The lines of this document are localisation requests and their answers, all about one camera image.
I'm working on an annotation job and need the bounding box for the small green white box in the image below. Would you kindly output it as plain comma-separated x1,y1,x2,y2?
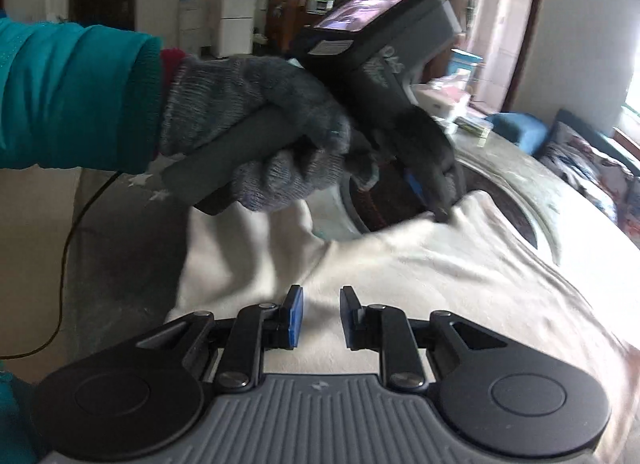
454,115,494,138

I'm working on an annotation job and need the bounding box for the person's teal jacket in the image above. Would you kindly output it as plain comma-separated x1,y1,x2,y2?
0,358,48,464

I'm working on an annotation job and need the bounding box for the blue sofa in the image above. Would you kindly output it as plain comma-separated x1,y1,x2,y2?
486,109,640,180

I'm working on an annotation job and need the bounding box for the black cable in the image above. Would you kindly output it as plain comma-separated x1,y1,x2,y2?
0,171,123,360

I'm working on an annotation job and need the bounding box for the wooden framed doorway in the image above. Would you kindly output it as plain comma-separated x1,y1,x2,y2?
445,0,551,114

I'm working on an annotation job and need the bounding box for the white water dispenser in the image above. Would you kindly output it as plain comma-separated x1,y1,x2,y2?
178,0,212,51

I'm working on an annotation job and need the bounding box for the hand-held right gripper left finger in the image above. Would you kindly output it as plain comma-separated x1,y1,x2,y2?
136,284,305,391

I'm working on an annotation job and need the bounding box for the pink white box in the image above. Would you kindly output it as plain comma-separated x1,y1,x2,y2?
414,74,472,121

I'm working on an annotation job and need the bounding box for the printed cushion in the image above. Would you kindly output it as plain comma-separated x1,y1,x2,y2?
539,120,637,222

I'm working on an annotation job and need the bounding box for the blue box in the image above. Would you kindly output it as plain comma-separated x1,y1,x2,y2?
446,49,484,77

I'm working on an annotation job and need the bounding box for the white garment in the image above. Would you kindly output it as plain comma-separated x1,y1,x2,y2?
164,190,640,464

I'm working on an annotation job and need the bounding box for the grey starred cloth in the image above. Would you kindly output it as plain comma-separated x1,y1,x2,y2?
64,169,201,387

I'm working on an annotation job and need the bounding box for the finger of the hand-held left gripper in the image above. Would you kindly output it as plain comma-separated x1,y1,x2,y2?
392,106,459,224

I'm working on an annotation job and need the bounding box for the dark round basin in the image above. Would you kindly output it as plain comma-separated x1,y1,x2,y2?
344,156,551,251

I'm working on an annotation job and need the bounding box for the white refrigerator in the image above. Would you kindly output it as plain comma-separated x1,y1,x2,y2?
216,0,262,58

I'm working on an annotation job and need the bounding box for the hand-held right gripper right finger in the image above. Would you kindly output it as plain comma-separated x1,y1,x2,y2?
339,286,507,391

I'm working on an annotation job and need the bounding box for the person's left hand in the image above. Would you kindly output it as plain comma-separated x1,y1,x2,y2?
159,54,381,213

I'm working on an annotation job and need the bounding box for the person's left forearm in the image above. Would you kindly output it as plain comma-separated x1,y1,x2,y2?
0,18,187,171

